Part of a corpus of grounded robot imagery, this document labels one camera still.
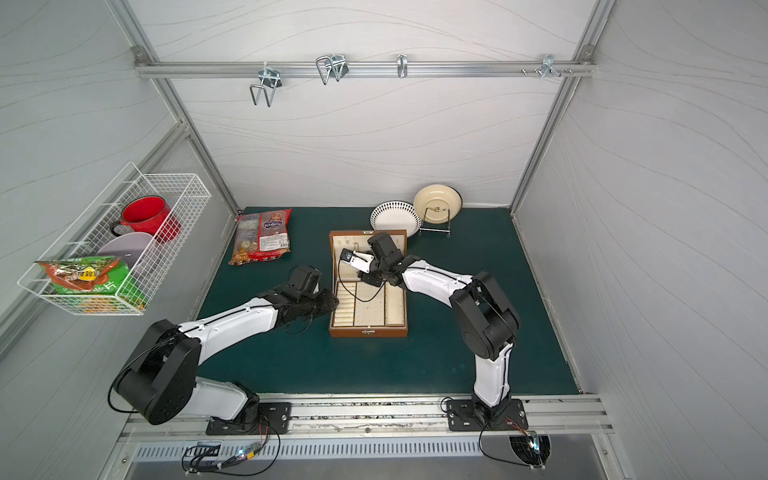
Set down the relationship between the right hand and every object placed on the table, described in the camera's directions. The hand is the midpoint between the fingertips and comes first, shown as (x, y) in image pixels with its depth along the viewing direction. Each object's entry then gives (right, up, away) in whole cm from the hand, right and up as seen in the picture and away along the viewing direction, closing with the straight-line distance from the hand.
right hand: (364, 258), depth 93 cm
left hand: (-8, -13, -4) cm, 16 cm away
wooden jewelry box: (+1, -15, -7) cm, 16 cm away
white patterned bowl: (+10, +15, +26) cm, 32 cm away
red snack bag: (-39, +7, +14) cm, 42 cm away
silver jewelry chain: (-3, +4, -4) cm, 7 cm away
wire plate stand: (+25, +13, +15) cm, 32 cm away
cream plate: (+25, +18, +11) cm, 33 cm away
